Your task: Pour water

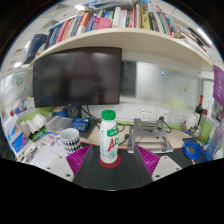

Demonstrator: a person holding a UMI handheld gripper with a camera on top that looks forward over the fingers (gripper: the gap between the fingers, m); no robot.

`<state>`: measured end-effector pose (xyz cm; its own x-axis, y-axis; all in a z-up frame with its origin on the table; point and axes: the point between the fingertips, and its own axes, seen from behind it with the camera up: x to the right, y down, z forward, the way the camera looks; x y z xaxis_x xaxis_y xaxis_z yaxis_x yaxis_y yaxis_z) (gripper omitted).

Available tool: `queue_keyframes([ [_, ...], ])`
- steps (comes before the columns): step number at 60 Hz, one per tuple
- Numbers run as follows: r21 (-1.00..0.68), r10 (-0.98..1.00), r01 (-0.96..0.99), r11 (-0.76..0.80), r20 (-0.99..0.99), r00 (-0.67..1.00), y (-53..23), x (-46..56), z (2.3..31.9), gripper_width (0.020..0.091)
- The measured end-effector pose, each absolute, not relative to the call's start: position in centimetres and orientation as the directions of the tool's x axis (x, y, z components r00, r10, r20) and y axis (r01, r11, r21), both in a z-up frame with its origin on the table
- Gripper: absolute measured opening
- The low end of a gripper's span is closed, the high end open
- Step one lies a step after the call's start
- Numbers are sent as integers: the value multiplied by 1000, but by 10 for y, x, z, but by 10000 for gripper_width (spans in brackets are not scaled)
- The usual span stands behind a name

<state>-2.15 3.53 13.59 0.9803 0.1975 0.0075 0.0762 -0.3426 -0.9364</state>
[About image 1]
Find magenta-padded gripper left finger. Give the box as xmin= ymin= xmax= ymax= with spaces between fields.
xmin=43 ymin=144 xmax=95 ymax=185

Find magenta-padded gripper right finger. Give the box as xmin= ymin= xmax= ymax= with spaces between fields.
xmin=134 ymin=145 xmax=183 ymax=185

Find black-white patterned mug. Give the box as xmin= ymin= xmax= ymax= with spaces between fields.
xmin=54 ymin=127 xmax=83 ymax=155

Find white paper sheets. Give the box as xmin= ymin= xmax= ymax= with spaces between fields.
xmin=29 ymin=143 xmax=69 ymax=170

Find grey metal laptop stand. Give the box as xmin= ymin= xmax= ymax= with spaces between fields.
xmin=126 ymin=117 xmax=175 ymax=155

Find flat round red coaster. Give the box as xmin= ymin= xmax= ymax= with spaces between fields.
xmin=98 ymin=154 xmax=123 ymax=169

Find black desk mat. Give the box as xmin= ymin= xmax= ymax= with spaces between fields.
xmin=72 ymin=143 xmax=208 ymax=192

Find white green-capped drink bottle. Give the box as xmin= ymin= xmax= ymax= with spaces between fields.
xmin=99 ymin=109 xmax=120 ymax=164

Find clear plastic bottle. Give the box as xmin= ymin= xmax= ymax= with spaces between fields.
xmin=205 ymin=120 xmax=224 ymax=162

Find dark wine bottle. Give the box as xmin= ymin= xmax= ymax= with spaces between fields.
xmin=194 ymin=94 xmax=205 ymax=126

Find black computer monitor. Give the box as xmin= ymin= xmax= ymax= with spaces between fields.
xmin=32 ymin=46 xmax=123 ymax=108

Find purple poster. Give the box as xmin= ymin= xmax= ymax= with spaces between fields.
xmin=212 ymin=64 xmax=224 ymax=108

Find coiled blue cable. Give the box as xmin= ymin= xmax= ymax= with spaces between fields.
xmin=181 ymin=141 xmax=205 ymax=161

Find black power cable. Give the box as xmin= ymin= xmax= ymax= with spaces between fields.
xmin=115 ymin=121 xmax=131 ymax=147

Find white wall socket strip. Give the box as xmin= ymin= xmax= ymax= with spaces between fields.
xmin=139 ymin=106 xmax=184 ymax=125

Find wall shelf with books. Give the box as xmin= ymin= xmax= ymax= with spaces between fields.
xmin=21 ymin=0 xmax=215 ymax=73

